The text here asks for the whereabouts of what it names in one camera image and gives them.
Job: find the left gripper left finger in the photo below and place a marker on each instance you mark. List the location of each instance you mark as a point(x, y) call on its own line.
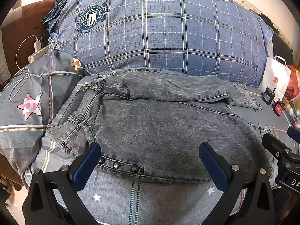
point(52, 196)

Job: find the small black display device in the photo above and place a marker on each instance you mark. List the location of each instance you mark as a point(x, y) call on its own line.
point(268, 95)

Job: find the grey washed denim pants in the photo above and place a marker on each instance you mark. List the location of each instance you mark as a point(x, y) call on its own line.
point(150, 123)

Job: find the grey star-print bed sheet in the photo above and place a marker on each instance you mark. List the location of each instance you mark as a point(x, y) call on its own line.
point(113, 199)

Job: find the blue plaid duvet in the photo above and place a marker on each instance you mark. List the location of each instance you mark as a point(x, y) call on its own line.
point(193, 37)

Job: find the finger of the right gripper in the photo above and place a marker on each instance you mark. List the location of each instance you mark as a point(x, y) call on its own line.
point(294, 134)
point(275, 146)

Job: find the red plastic bag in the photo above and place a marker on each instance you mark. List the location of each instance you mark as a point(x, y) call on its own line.
point(293, 85)

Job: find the grey star-print pillow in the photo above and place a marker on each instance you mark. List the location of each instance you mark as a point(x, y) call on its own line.
point(30, 101)

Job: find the brown wooden headboard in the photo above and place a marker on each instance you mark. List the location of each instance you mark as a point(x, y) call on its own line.
point(18, 32)

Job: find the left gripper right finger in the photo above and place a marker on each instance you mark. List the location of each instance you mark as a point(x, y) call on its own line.
point(247, 196)

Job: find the white phone charger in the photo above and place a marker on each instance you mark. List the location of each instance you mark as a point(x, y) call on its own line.
point(37, 45)

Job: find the beige power strip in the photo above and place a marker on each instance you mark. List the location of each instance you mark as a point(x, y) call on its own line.
point(38, 54)

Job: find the small red display device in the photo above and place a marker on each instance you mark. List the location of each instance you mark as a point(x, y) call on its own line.
point(278, 107)

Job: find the white paper shopping bag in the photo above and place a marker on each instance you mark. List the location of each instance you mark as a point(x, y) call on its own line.
point(276, 75)

